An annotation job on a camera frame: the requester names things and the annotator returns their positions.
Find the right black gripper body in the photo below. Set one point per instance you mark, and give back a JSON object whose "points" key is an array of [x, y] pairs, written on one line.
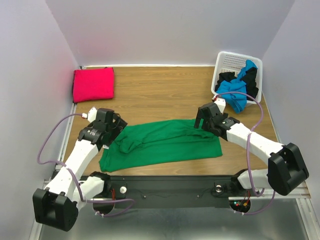
{"points": [[206, 116]]}

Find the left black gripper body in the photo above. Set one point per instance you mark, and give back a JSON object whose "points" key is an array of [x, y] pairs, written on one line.
{"points": [[116, 129]]}

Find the green t shirt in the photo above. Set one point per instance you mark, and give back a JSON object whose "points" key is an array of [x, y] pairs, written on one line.
{"points": [[159, 142]]}

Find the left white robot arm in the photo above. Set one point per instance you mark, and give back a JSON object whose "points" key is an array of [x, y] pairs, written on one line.
{"points": [[58, 204]]}

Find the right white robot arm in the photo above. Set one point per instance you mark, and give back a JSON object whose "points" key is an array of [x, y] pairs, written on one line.
{"points": [[286, 168]]}

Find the blue t shirt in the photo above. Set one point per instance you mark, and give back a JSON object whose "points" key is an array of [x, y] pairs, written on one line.
{"points": [[238, 99]]}

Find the folded pink t shirt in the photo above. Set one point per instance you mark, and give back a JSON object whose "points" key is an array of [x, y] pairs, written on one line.
{"points": [[93, 84]]}

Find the black t shirt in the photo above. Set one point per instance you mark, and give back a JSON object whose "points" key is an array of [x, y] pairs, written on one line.
{"points": [[245, 82]]}

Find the white plastic laundry basket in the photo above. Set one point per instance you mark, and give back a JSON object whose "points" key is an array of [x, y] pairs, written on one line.
{"points": [[234, 62]]}

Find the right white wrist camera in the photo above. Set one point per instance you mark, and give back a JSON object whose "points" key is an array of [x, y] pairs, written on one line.
{"points": [[220, 102]]}

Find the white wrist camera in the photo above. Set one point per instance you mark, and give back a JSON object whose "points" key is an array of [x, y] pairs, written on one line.
{"points": [[91, 115], [220, 102]]}

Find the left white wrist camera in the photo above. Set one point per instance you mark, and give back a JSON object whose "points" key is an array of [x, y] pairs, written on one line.
{"points": [[91, 115]]}

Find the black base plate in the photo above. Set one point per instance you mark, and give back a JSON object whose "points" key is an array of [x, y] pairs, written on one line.
{"points": [[171, 191]]}

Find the aluminium frame rail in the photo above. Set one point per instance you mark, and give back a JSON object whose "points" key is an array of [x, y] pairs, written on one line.
{"points": [[37, 227]]}

